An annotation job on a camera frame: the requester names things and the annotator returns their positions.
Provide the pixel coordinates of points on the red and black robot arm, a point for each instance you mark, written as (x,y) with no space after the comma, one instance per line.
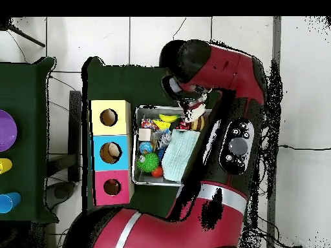
(232,72)

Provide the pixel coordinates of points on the green spiky ball with eyes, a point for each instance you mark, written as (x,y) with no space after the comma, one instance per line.
(149,162)

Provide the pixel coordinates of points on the dark green tablecloth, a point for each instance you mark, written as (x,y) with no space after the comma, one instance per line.
(119,82)

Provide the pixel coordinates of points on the plain wooden block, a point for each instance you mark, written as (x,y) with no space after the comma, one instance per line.
(145,134)

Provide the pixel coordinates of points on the dark green side table cloth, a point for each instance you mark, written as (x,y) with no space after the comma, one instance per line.
(31,103)

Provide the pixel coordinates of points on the blue globe ball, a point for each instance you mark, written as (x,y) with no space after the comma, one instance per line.
(146,147)

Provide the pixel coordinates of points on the cream muslin cloth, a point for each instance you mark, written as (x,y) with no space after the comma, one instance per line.
(193,109)

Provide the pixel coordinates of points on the clear mesh bin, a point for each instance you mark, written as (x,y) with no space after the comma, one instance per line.
(150,181)

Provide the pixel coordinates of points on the purple plate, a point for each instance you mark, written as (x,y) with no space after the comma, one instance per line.
(6,130)

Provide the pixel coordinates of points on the yellow cup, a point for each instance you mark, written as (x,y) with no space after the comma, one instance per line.
(5,166)

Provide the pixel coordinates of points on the red ball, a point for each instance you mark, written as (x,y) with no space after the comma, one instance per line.
(157,172)

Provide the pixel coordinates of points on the wooden box with three holes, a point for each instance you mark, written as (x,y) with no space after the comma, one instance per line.
(98,155)

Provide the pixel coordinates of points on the yellow cheese wedge toy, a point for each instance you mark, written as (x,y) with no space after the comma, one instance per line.
(162,125)

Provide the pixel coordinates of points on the blue cup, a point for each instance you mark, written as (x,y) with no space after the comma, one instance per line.
(9,202)

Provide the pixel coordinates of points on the black tripod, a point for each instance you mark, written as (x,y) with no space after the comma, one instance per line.
(6,24)

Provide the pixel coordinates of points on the mint green muslin cloth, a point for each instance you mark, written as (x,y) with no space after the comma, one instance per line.
(178,155)

